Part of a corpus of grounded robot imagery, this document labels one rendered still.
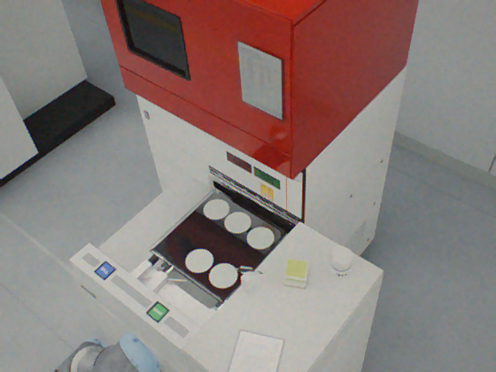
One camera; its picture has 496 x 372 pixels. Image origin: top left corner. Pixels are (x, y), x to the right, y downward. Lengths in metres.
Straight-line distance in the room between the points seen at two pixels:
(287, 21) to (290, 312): 0.91
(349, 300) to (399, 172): 1.80
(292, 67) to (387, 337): 1.74
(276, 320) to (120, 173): 2.07
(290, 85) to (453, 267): 1.89
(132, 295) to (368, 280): 0.79
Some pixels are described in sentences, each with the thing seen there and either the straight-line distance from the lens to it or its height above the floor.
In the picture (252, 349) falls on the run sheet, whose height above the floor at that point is 0.97.
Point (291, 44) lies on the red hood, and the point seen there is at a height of 1.74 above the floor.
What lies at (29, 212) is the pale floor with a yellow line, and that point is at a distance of 3.65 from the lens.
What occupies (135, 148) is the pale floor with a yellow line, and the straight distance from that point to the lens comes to 3.80.
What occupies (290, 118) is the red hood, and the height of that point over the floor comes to 1.49.
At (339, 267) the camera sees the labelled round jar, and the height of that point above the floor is 1.04.
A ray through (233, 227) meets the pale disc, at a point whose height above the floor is 0.90.
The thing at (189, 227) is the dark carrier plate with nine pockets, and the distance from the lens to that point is 2.15.
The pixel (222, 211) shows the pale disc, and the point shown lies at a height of 0.90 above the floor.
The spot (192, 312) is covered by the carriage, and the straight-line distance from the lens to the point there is 1.97.
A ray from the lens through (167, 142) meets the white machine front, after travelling 2.37.
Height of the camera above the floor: 2.59
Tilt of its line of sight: 49 degrees down
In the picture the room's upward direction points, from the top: 5 degrees counter-clockwise
